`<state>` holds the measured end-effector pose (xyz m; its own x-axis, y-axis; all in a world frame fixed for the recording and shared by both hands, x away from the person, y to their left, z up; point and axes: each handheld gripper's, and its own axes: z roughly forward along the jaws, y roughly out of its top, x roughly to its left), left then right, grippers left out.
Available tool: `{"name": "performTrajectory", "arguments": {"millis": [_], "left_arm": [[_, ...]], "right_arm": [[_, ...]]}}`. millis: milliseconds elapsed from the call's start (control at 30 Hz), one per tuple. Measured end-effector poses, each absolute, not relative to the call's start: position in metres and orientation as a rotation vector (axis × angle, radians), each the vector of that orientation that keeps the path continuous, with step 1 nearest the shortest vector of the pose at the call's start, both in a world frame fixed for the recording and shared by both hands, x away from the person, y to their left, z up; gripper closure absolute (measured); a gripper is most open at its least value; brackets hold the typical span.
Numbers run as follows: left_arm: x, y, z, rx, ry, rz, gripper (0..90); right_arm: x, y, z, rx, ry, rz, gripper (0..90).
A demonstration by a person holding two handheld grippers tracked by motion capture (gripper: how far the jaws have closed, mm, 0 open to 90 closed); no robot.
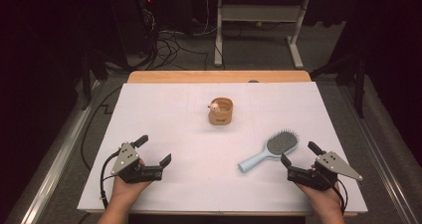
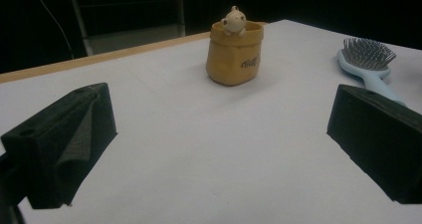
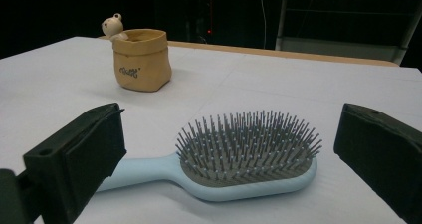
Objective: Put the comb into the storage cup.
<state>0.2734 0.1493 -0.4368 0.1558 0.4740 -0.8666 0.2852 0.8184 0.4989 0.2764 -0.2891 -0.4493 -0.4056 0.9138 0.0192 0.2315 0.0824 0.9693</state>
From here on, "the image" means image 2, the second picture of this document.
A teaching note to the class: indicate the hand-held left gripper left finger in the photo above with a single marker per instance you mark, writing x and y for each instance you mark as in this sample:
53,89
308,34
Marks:
49,151

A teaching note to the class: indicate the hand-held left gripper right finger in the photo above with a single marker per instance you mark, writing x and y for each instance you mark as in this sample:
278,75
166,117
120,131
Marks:
378,141

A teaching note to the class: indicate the grey metal stand frame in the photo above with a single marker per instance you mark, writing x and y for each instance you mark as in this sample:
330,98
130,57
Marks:
132,40

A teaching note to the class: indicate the yellow ceramic pot with bear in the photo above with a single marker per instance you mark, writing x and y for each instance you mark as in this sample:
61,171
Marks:
232,58

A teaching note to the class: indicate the light blue hairbrush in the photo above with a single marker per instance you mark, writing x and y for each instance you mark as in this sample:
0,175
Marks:
361,64

